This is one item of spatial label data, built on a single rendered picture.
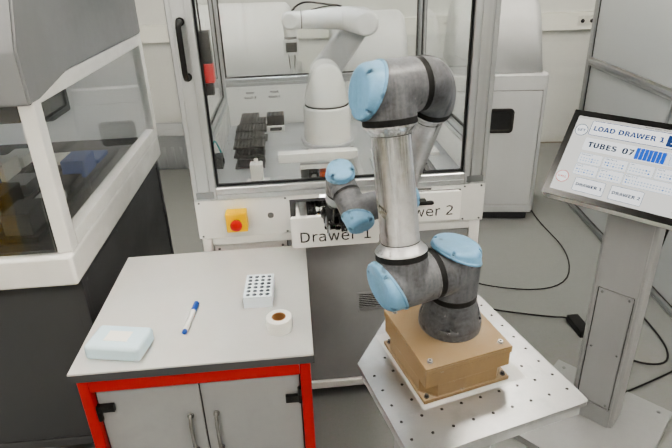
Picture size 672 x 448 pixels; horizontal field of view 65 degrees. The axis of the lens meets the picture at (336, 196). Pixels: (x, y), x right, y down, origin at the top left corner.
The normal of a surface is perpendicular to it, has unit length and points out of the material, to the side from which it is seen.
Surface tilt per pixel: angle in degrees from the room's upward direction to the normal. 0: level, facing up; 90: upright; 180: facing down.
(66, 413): 90
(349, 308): 90
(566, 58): 90
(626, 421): 5
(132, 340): 0
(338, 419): 0
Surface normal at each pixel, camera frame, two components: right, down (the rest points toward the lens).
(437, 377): 0.33, 0.37
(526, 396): -0.04, -0.91
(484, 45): 0.09, 0.40
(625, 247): -0.69, 0.32
